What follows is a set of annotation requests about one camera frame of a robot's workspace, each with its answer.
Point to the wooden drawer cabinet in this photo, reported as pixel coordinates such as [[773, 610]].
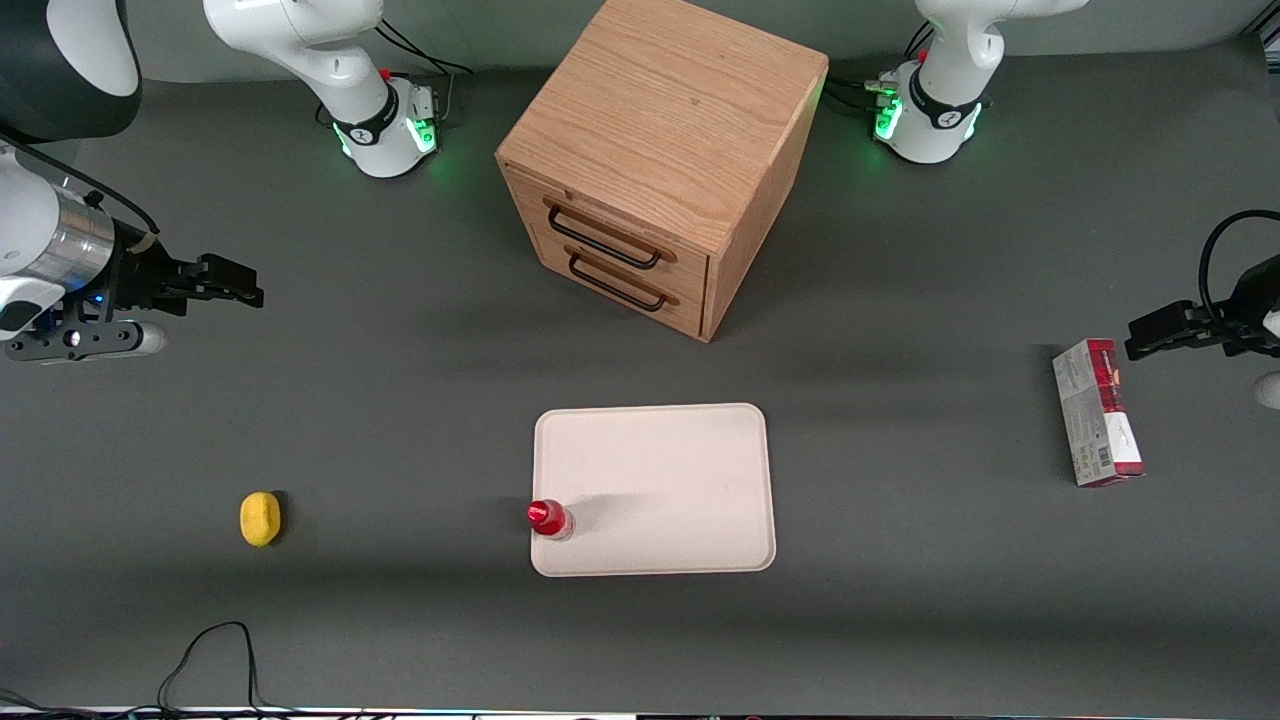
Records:
[[660, 110]]

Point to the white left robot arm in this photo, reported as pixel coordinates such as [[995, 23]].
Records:
[[950, 90]]

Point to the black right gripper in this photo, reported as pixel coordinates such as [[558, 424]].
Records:
[[137, 275]]

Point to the yellow lemon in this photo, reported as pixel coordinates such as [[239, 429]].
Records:
[[260, 520]]

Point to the grey and red carton box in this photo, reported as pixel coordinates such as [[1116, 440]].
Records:
[[1098, 415]]

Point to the white rectangular tray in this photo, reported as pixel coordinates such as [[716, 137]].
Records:
[[670, 470]]

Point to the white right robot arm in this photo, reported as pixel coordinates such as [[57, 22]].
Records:
[[300, 40]]

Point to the red coke bottle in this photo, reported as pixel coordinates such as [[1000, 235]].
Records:
[[545, 517]]

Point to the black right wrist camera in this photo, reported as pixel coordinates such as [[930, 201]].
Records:
[[80, 340]]

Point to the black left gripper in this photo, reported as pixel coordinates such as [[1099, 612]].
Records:
[[1243, 308]]

